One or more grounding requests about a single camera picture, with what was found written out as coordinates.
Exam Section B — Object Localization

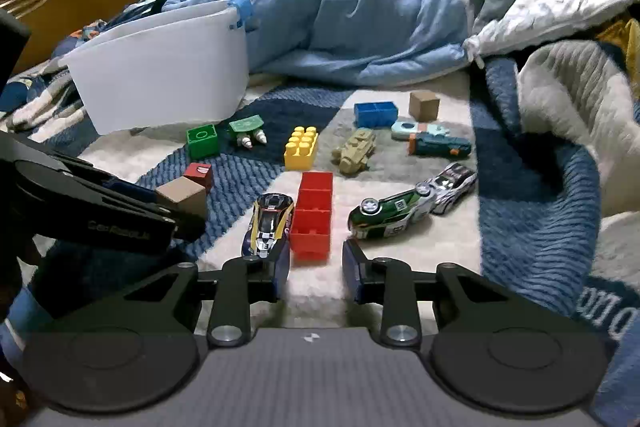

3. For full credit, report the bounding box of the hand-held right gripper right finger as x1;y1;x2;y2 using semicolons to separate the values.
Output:
341;239;586;349

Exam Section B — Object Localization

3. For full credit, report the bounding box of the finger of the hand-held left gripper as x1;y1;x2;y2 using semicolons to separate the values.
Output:
47;151;161;208
14;158;207;256

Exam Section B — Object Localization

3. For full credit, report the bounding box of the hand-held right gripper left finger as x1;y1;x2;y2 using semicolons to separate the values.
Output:
47;251;292;349

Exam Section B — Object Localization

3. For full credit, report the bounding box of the wooden cube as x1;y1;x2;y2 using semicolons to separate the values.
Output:
155;177;208;229
408;90;441;122

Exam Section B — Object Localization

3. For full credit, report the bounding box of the yellow building block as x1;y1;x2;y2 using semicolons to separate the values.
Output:
283;126;320;172

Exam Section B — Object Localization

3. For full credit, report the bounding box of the white plastic container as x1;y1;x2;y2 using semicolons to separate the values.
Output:
59;0;256;136

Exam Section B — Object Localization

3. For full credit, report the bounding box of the green rocket toy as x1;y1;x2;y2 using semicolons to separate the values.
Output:
228;114;269;152

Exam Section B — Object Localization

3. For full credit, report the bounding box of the blue yellow toy car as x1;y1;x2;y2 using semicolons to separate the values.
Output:
241;193;295;261

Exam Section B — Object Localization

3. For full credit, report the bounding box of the long red building block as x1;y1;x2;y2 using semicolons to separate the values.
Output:
289;171;335;261

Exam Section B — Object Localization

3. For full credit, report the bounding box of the dark patterned quilt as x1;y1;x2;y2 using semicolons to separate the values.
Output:
0;0;251;138

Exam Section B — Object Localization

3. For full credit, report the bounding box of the green white toy car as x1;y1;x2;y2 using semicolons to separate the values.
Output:
347;185;436;241

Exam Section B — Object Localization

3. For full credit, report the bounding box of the red printed cube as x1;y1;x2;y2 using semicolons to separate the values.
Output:
182;162;215;196

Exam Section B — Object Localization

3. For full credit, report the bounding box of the green building block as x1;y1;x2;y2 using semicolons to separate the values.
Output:
186;124;220;160

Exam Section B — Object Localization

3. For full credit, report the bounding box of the tan toy tank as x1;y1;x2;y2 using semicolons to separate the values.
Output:
331;128;377;178

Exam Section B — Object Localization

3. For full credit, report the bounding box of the silver toy car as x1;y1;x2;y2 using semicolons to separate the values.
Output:
425;162;479;216

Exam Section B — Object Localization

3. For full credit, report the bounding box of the teal orange toy gun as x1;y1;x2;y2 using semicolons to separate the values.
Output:
391;120;473;157

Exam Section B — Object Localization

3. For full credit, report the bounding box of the blue building block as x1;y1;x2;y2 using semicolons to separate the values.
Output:
354;101;400;130

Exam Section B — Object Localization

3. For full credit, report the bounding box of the blue white knit blanket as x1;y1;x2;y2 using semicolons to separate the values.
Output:
0;57;640;360

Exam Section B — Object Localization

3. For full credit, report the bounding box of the light blue duvet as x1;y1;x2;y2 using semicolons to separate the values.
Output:
162;0;482;86

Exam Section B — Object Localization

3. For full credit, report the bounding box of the white fleece blanket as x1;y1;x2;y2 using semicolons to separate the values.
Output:
516;39;640;229

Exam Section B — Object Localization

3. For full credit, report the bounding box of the yellow cloth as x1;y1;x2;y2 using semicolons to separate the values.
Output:
596;19;640;58

